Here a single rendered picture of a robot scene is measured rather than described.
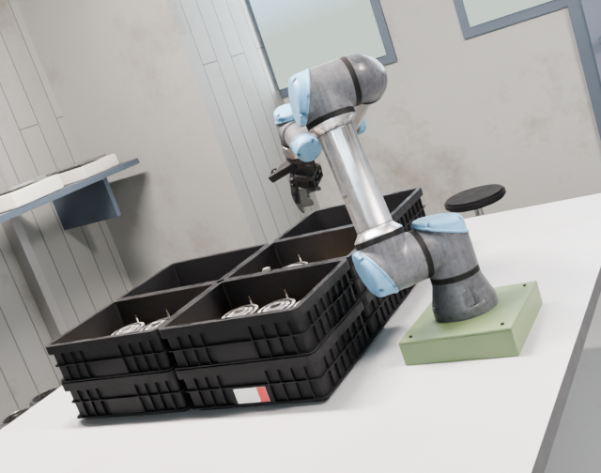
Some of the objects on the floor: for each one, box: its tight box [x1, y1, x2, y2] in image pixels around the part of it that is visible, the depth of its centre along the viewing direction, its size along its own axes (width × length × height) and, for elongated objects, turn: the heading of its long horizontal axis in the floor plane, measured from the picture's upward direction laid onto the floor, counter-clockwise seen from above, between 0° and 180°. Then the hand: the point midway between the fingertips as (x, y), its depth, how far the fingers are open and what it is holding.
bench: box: [0, 191, 601, 473], centre depth 227 cm, size 160×160×70 cm
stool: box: [444, 184, 506, 217], centre depth 366 cm, size 47×45×56 cm
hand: (303, 203), depth 239 cm, fingers open, 5 cm apart
